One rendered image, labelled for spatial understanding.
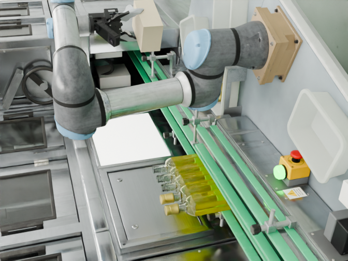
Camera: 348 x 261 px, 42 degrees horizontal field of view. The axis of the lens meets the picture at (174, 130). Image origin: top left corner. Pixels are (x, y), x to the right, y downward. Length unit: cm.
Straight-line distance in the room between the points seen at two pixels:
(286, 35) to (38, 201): 112
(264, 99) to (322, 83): 36
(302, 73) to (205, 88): 29
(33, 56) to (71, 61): 117
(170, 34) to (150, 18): 77
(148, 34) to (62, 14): 36
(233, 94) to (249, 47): 42
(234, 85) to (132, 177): 56
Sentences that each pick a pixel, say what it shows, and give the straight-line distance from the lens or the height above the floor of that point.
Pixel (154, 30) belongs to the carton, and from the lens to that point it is 169.
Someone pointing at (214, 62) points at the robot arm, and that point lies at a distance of 136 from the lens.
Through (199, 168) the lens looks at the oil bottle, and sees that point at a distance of 167.
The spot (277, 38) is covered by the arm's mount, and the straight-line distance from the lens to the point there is 138.
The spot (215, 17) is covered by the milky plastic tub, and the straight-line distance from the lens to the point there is 183.
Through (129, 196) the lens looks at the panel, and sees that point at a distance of 178.
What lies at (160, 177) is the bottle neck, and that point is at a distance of 165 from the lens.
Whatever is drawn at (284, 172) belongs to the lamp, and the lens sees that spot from 141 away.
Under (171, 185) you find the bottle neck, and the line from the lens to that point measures 161.
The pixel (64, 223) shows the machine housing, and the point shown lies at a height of 148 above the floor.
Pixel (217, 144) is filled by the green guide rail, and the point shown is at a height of 93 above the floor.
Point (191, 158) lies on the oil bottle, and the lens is 172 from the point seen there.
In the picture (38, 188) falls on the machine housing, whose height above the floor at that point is 157.
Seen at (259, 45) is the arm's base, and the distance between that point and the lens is 139.
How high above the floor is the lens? 150
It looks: 16 degrees down
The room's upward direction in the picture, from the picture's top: 98 degrees counter-clockwise
